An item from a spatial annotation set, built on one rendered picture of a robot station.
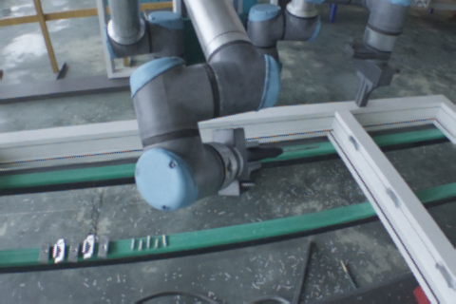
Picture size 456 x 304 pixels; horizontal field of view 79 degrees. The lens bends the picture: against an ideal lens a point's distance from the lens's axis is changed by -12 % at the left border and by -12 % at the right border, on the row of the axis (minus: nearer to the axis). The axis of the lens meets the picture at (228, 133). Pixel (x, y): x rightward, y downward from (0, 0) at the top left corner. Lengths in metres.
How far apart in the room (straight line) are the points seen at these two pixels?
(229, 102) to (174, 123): 0.09
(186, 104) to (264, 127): 0.43
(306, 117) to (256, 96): 0.41
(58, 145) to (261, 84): 0.57
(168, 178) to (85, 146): 0.46
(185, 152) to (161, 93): 0.09
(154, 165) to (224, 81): 0.16
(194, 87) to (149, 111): 0.07
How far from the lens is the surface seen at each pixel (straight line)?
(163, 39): 1.36
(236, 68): 0.48
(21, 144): 0.89
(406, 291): 1.04
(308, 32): 1.56
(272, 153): 0.73
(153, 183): 0.44
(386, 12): 0.83
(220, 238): 0.65
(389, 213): 0.77
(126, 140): 0.82
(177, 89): 0.45
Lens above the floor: 1.42
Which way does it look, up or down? 39 degrees down
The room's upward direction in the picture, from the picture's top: 3 degrees clockwise
